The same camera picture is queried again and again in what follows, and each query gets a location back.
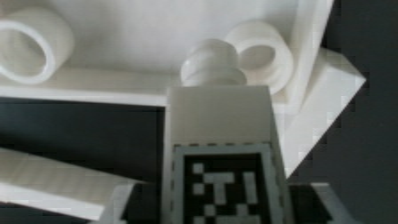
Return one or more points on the white table leg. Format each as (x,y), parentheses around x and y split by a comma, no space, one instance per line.
(223,180)

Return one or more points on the white square tabletop part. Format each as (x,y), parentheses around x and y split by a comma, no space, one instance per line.
(94,51)

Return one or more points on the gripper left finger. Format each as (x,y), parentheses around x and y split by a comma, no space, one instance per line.
(111,216)

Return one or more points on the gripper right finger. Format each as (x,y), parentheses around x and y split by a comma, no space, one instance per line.
(335,206)

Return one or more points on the white U-shaped fence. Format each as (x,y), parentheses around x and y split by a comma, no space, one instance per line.
(56,186)

